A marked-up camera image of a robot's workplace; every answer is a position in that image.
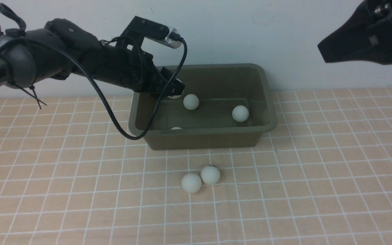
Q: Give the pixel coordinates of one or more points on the olive green plastic bin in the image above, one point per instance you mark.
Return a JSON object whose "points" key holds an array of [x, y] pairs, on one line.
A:
{"points": [[220, 88]]}

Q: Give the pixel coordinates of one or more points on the checkered beige tablecloth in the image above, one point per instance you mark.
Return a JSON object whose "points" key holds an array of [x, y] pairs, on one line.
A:
{"points": [[322, 177]]}

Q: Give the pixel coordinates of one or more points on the white table-tennis ball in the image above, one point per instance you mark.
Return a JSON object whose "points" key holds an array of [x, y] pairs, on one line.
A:
{"points": [[240, 113], [191, 183], [191, 102]]}

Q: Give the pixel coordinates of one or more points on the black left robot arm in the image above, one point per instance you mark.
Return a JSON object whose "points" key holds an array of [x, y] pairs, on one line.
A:
{"points": [[61, 48]]}

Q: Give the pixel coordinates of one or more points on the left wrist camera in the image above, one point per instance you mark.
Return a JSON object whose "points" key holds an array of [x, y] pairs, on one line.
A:
{"points": [[140, 28]]}

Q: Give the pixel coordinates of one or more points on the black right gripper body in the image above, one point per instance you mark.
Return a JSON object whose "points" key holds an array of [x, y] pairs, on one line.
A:
{"points": [[365, 36]]}

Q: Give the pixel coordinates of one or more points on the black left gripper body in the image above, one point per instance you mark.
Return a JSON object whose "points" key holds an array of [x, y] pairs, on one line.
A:
{"points": [[137, 72]]}

